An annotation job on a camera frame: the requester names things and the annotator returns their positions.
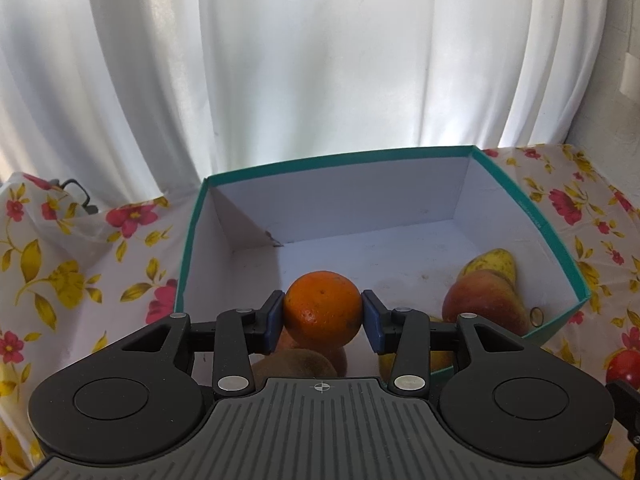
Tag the red and green apple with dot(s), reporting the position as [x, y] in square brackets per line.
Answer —
[480, 305]

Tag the large yellow guava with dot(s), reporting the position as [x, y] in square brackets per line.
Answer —
[495, 262]

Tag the teal cardboard box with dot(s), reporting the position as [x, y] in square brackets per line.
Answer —
[350, 200]

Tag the orange tangerine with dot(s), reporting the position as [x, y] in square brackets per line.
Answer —
[322, 307]

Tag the brown kiwi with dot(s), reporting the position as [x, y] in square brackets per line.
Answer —
[295, 365]

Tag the white curtain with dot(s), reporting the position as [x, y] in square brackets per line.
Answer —
[300, 60]

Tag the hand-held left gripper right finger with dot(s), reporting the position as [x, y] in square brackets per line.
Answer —
[372, 325]

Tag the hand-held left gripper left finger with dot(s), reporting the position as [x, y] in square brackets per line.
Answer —
[274, 320]

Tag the floral tablecloth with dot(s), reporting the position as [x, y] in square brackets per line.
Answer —
[75, 285]

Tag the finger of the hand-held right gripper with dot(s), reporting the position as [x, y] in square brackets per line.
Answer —
[625, 402]

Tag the small yellow guava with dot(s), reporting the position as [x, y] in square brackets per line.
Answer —
[442, 360]

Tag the red cherry tomato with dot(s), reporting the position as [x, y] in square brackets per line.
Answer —
[625, 367]

